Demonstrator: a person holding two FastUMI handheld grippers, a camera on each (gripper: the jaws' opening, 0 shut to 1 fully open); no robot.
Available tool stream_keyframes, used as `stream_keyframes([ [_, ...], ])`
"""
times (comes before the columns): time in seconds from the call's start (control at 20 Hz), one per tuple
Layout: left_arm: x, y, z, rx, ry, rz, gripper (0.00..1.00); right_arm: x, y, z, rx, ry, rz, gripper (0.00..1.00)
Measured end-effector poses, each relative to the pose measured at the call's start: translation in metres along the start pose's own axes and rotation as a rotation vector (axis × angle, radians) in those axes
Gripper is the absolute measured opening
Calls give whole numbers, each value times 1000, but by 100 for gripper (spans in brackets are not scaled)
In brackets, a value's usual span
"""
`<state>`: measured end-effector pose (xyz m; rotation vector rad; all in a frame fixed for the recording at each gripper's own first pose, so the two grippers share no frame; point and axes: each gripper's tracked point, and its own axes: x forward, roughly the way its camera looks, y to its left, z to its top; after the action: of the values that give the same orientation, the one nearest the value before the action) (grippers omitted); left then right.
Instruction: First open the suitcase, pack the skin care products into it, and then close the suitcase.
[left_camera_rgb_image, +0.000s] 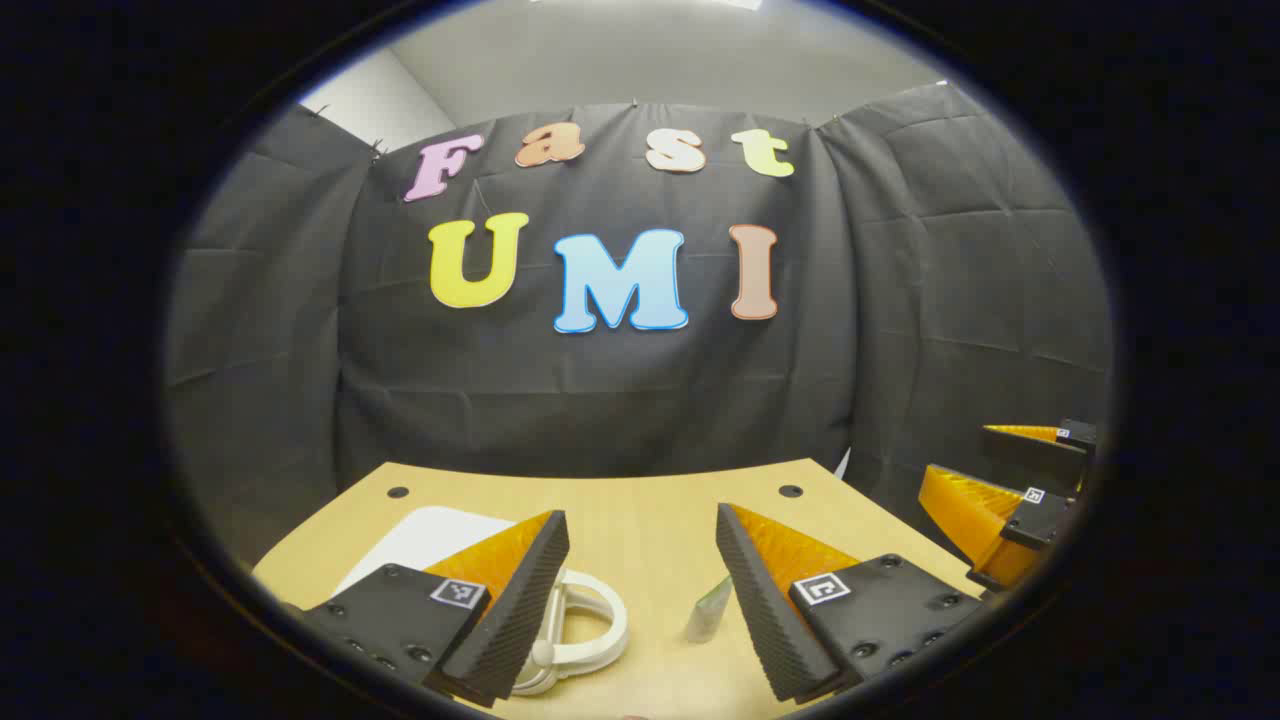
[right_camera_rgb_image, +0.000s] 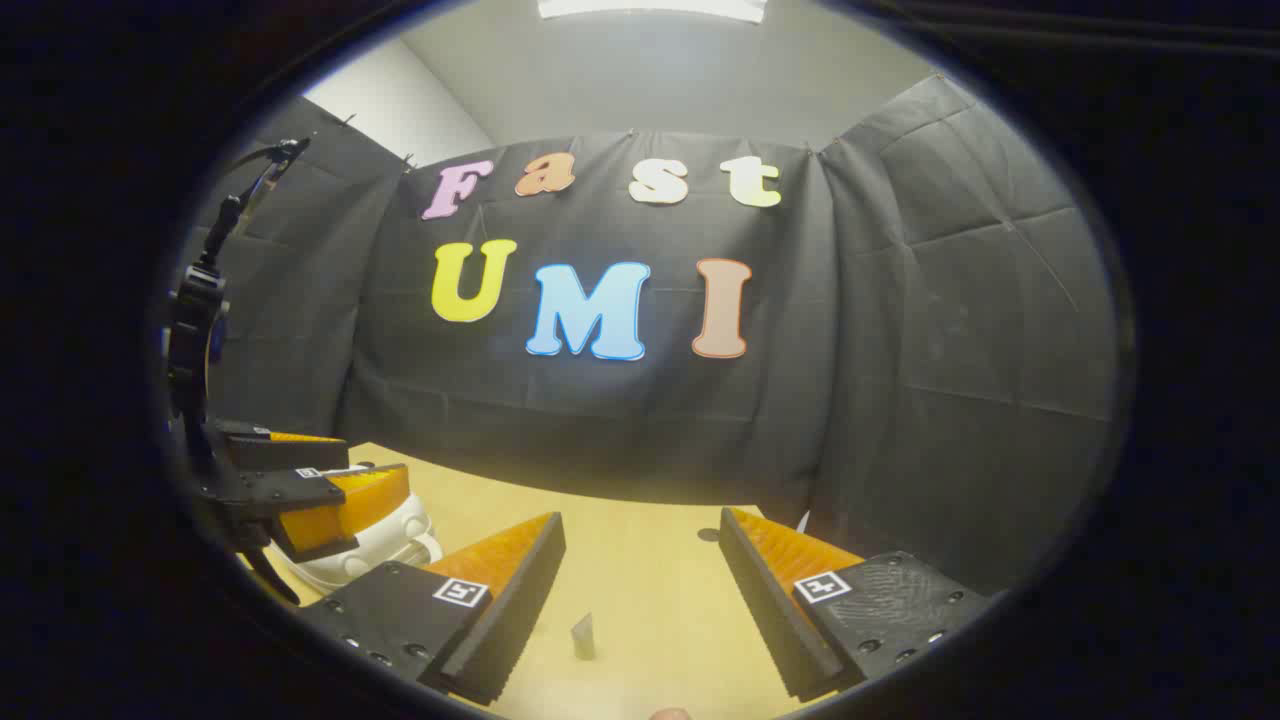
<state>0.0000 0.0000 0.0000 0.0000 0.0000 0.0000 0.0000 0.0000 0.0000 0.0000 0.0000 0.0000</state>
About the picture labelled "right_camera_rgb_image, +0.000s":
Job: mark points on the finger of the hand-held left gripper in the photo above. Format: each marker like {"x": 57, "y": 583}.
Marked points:
{"x": 262, "y": 452}
{"x": 300, "y": 495}

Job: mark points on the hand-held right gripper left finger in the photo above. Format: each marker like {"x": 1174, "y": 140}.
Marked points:
{"x": 505, "y": 610}

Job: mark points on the grey green skincare tube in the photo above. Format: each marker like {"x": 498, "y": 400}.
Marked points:
{"x": 584, "y": 637}

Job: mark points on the black backdrop cloth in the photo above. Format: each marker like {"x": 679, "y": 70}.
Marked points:
{"x": 600, "y": 420}

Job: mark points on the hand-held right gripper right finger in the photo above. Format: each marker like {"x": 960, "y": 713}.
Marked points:
{"x": 775, "y": 610}

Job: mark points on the white suitcase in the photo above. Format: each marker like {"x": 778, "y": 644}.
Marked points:
{"x": 390, "y": 545}

